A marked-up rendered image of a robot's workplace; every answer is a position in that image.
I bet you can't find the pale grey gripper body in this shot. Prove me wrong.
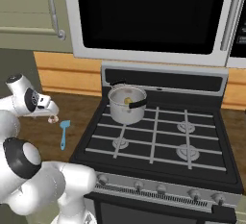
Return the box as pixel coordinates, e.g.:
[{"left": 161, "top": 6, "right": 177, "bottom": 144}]
[{"left": 32, "top": 100, "right": 61, "bottom": 118}]

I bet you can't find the pinkish white garlic bulb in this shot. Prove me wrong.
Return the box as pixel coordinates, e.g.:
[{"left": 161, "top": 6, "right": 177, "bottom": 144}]
[{"left": 47, "top": 115, "right": 60, "bottom": 125}]

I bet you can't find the blue spatula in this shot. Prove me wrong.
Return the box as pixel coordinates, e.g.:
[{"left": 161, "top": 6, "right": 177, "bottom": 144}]
[{"left": 59, "top": 119, "right": 72, "bottom": 151}]

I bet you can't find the silver stove knob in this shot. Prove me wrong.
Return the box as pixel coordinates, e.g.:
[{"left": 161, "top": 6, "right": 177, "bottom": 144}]
[
  {"left": 96, "top": 173, "right": 110, "bottom": 187},
  {"left": 133, "top": 180, "right": 145, "bottom": 191},
  {"left": 188, "top": 188, "right": 202, "bottom": 202},
  {"left": 156, "top": 184, "right": 168, "bottom": 196},
  {"left": 212, "top": 192, "right": 227, "bottom": 206}
]

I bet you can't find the pale green cupboard door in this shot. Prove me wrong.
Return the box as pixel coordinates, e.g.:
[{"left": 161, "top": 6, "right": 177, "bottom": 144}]
[{"left": 0, "top": 0, "right": 74, "bottom": 54}]

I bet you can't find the black and silver stove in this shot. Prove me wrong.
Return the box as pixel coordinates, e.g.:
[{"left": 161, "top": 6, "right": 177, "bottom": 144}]
[{"left": 69, "top": 61, "right": 246, "bottom": 224}]

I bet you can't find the silver microwave door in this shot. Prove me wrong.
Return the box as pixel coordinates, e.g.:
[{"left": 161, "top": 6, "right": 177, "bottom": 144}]
[{"left": 61, "top": 0, "right": 238, "bottom": 68}]

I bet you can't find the black oven door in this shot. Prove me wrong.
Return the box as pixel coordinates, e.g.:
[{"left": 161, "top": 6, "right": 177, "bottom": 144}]
[{"left": 93, "top": 199, "right": 209, "bottom": 224}]

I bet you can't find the silver microwave oven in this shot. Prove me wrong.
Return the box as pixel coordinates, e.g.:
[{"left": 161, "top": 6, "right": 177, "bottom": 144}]
[{"left": 61, "top": 0, "right": 246, "bottom": 69}]

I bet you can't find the silver pot with black handles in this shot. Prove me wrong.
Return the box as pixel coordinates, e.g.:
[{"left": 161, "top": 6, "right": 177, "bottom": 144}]
[{"left": 107, "top": 79, "right": 149, "bottom": 126}]

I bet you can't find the silver cupboard door handle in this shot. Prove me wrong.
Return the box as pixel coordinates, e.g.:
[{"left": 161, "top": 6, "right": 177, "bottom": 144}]
[{"left": 48, "top": 0, "right": 67, "bottom": 41}]

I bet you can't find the black oven door handle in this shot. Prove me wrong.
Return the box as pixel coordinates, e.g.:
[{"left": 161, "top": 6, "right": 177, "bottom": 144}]
[{"left": 84, "top": 191, "right": 238, "bottom": 224}]

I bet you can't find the silver microwave door handle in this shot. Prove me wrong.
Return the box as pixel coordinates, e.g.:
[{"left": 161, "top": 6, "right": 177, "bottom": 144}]
[{"left": 219, "top": 0, "right": 246, "bottom": 52}]

